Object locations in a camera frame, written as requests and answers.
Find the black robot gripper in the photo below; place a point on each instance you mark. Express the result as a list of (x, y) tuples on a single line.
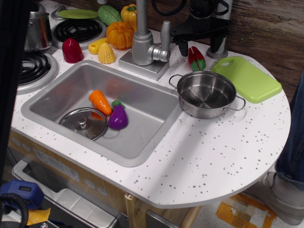
[(199, 25)]

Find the red toy pepper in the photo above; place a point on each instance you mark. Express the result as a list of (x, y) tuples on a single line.
[(195, 59)]

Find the yellow toy bell pepper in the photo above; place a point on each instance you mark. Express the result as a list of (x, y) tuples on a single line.
[(129, 15)]

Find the steel pot lid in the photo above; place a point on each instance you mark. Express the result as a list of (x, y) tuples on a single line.
[(87, 121)]

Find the tall steel pot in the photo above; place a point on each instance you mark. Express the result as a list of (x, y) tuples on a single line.
[(39, 35)]

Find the grey support pole with base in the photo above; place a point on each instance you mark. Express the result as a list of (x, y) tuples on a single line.
[(222, 20)]

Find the silver toy faucet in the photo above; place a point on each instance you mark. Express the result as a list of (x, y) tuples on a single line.
[(146, 57)]

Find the green plastic cutting board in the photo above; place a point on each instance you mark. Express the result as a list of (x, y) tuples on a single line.
[(250, 82)]

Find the orange toy pumpkin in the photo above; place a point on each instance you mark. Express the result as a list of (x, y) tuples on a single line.
[(120, 35)]

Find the grey toy sink basin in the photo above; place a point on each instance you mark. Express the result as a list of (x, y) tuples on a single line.
[(151, 109)]

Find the yellow toy corn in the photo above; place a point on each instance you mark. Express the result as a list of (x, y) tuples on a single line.
[(106, 54)]

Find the green toy bitter gourd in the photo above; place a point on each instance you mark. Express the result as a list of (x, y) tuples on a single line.
[(108, 15)]

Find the small yellow toy piece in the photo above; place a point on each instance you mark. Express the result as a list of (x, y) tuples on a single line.
[(94, 46)]

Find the purple toy eggplant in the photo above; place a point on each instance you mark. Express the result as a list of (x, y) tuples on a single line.
[(118, 119)]

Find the back stove burner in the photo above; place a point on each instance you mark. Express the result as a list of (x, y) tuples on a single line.
[(84, 31)]

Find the stove burner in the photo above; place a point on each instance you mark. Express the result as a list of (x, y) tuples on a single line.
[(37, 71), (84, 31)]

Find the orange toy carrot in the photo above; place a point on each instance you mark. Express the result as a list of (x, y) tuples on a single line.
[(98, 99)]

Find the green plastic plate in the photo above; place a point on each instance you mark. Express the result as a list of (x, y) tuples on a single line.
[(78, 14)]

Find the dark red toy vegetable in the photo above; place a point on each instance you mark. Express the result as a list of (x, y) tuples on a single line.
[(72, 51)]

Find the person leg in jeans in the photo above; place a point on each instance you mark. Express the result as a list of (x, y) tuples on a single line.
[(290, 164)]

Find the front stove burner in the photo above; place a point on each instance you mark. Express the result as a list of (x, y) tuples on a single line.
[(37, 71)]

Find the grey sneaker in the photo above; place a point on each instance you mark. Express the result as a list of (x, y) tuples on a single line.
[(284, 198)]

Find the blue clamp tool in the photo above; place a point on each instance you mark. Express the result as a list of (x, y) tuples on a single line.
[(30, 192)]

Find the small steel pan with handles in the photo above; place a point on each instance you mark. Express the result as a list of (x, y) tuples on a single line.
[(207, 95)]

